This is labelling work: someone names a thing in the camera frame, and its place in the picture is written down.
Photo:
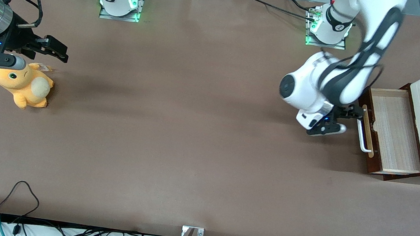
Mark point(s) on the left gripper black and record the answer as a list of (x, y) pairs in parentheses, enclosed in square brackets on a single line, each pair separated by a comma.
[(344, 111)]

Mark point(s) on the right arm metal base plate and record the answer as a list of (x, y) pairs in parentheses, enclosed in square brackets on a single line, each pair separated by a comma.
[(118, 17)]

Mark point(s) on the yellow plush toy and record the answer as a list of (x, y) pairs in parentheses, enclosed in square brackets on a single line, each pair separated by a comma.
[(20, 84)]

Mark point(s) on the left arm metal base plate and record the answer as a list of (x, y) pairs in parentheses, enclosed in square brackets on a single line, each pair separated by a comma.
[(321, 44)]

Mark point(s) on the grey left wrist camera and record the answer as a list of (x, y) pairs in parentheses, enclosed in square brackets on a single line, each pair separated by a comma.
[(337, 128)]

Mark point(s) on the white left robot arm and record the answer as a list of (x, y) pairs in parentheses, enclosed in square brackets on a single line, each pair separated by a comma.
[(304, 89)]

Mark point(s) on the small metal table bracket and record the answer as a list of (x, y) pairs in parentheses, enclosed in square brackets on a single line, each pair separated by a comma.
[(200, 233)]

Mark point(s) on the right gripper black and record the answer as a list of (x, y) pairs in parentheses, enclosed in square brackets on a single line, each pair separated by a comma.
[(18, 38)]

